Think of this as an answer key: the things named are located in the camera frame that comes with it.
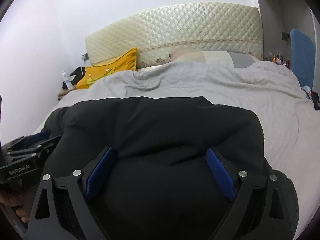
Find black puffer jacket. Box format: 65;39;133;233
41;96;299;240

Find person's left hand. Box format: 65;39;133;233
0;191;29;223

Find wooden bedside table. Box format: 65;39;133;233
57;86;76;101

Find light grey bed duvet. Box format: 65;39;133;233
32;60;320;240

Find white plastic bottle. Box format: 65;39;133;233
62;71;73;90

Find black bag on nightstand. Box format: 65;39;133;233
62;67;86;89

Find black device beside bed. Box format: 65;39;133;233
311;91;320;111

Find grey patchwork pillow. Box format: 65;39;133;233
169;49;259;68

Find small bottles on shelf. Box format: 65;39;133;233
271;54;291;69

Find yellow cartoon pillow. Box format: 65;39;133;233
76;48;138;89

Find blue upholstered chair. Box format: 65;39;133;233
290;29;315;88

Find cream quilted headboard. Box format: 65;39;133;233
85;2;264;68

